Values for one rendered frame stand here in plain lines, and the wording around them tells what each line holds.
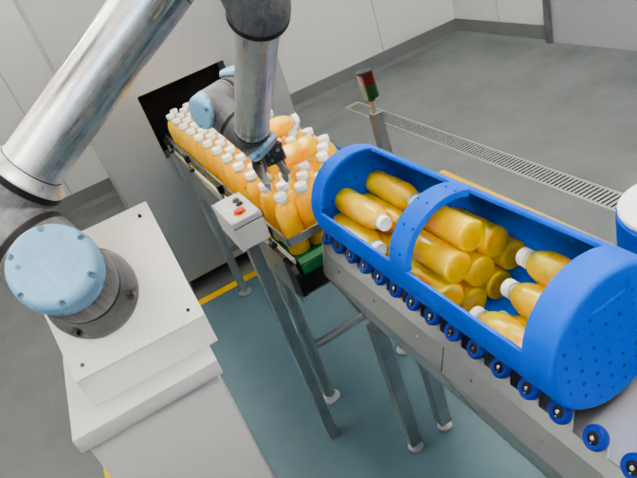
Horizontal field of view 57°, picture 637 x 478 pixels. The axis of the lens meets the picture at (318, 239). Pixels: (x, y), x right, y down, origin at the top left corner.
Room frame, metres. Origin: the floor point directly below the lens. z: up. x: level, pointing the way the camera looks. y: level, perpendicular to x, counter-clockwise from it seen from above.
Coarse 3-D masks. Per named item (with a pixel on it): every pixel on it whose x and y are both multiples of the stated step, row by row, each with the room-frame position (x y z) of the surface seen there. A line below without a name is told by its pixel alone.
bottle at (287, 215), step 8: (288, 200) 1.64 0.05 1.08; (280, 208) 1.62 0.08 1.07; (288, 208) 1.61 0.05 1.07; (296, 208) 1.63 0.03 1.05; (280, 216) 1.61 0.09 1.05; (288, 216) 1.60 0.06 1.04; (296, 216) 1.61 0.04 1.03; (280, 224) 1.62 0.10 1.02; (288, 224) 1.60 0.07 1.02; (296, 224) 1.61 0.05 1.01; (288, 232) 1.60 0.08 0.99; (296, 232) 1.60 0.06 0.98; (304, 240) 1.61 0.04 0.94; (288, 248) 1.63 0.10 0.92; (296, 248) 1.60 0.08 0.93; (304, 248) 1.60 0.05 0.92
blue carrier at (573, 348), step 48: (336, 192) 1.49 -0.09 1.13; (432, 192) 1.11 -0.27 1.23; (480, 192) 1.07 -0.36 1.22; (528, 240) 1.04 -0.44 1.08; (576, 240) 0.90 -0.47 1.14; (432, 288) 0.94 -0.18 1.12; (576, 288) 0.69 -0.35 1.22; (624, 288) 0.70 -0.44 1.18; (480, 336) 0.81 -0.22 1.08; (528, 336) 0.70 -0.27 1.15; (576, 336) 0.66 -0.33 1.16; (624, 336) 0.69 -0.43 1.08; (576, 384) 0.66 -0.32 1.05; (624, 384) 0.69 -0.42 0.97
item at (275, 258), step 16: (176, 160) 2.95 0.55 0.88; (192, 176) 2.67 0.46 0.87; (208, 192) 2.44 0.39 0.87; (208, 208) 2.88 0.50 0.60; (224, 240) 2.89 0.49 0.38; (272, 240) 1.76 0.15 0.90; (272, 256) 1.74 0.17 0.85; (288, 256) 1.62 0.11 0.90; (240, 272) 2.89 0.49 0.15; (288, 272) 1.61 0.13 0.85; (320, 272) 1.77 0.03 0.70; (240, 288) 2.89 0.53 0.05; (288, 288) 1.85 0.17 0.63; (304, 288) 1.55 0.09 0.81; (288, 304) 1.86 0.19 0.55; (304, 320) 1.86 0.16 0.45; (352, 320) 1.94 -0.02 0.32; (304, 336) 1.85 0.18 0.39; (336, 336) 1.90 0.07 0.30; (400, 352) 1.98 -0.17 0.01; (320, 368) 1.85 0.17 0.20; (320, 384) 1.86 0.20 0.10; (336, 400) 1.84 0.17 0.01
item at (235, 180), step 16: (176, 128) 2.83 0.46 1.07; (192, 144) 2.58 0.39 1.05; (224, 144) 2.31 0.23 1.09; (208, 160) 2.34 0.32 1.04; (208, 176) 2.47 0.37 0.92; (224, 176) 2.21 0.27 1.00; (240, 176) 1.98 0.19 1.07; (256, 176) 1.88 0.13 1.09; (240, 192) 1.98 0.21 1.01; (256, 192) 1.85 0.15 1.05
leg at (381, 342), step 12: (372, 324) 1.49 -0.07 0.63; (372, 336) 1.48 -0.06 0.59; (384, 336) 1.47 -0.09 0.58; (384, 348) 1.46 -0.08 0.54; (384, 360) 1.46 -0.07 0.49; (396, 360) 1.47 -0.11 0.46; (384, 372) 1.48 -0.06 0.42; (396, 372) 1.47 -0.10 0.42; (396, 384) 1.46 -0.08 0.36; (396, 396) 1.46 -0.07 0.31; (408, 396) 1.47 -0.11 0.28; (396, 408) 1.48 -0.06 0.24; (408, 408) 1.47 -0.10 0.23; (408, 420) 1.46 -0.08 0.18; (408, 432) 1.46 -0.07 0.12; (408, 444) 1.50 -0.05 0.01; (420, 444) 1.48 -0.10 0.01
